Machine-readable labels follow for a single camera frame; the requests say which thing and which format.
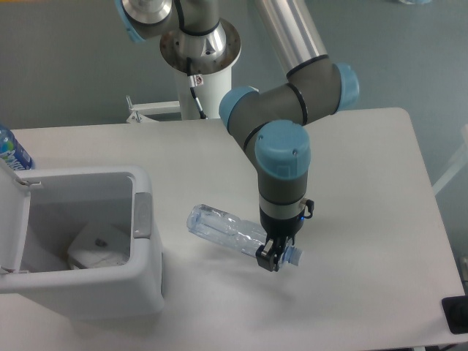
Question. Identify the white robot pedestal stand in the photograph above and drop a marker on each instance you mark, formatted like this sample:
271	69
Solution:
202	67

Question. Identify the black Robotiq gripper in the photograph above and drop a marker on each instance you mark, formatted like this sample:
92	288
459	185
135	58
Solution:
279	232

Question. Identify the crushed clear plastic bottle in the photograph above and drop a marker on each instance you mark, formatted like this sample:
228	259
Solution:
229	231

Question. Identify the white plastic trash can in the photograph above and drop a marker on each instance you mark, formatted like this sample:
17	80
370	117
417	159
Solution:
63	202

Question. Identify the blue labelled water bottle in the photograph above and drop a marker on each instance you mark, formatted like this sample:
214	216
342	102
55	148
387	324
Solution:
13	153

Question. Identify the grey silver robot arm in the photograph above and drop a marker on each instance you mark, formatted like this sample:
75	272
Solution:
269	127

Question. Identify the black device at table edge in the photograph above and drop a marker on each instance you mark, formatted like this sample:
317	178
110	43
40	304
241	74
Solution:
455	309

